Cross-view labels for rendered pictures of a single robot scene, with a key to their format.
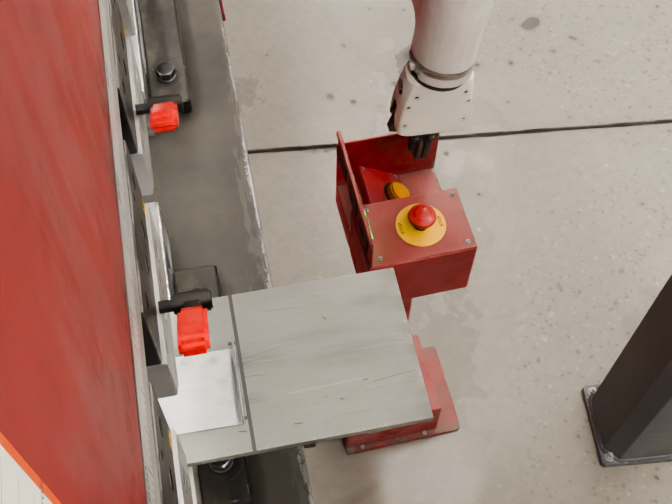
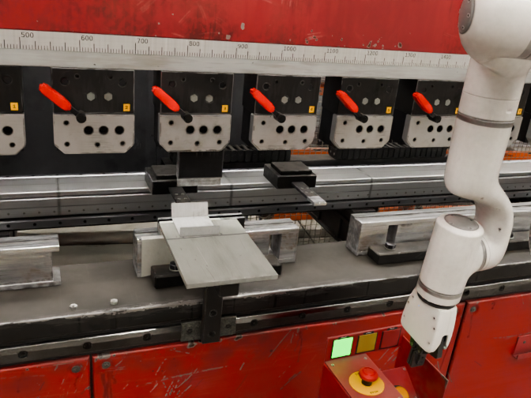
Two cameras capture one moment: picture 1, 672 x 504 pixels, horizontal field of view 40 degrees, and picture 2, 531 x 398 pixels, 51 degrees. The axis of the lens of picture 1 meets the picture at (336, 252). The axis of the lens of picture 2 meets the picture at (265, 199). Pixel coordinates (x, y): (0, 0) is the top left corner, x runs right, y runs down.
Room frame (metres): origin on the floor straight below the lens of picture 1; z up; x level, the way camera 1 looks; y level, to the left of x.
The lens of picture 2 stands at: (0.31, -0.98, 1.53)
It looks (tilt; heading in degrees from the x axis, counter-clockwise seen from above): 22 degrees down; 79
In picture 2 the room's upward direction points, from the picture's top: 6 degrees clockwise
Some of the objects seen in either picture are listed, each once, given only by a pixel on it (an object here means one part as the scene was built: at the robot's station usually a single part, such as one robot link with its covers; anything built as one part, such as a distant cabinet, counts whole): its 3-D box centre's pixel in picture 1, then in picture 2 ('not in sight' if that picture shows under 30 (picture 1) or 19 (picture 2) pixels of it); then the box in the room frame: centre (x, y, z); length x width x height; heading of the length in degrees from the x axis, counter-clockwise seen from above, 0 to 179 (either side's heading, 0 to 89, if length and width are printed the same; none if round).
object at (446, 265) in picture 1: (403, 211); (380, 387); (0.76, -0.10, 0.75); 0.20 x 0.16 x 0.18; 14
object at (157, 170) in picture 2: not in sight; (177, 188); (0.33, 0.35, 1.01); 0.26 x 0.12 x 0.05; 102
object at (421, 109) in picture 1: (433, 91); (431, 314); (0.82, -0.12, 0.95); 0.10 x 0.07 x 0.11; 104
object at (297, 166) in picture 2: not in sight; (300, 182); (0.66, 0.42, 1.01); 0.26 x 0.12 x 0.05; 102
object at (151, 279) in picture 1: (102, 285); (191, 107); (0.35, 0.18, 1.26); 0.15 x 0.09 x 0.17; 12
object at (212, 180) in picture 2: not in sight; (200, 165); (0.37, 0.19, 1.13); 0.10 x 0.02 x 0.10; 12
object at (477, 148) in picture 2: not in sight; (479, 197); (0.86, -0.13, 1.20); 0.16 x 0.09 x 0.30; 18
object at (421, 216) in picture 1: (421, 220); (367, 378); (0.72, -0.12, 0.79); 0.04 x 0.04 x 0.04
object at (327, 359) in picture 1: (291, 362); (214, 249); (0.41, 0.05, 1.00); 0.26 x 0.18 x 0.01; 102
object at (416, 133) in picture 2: not in sight; (427, 110); (0.94, 0.31, 1.26); 0.15 x 0.09 x 0.17; 12
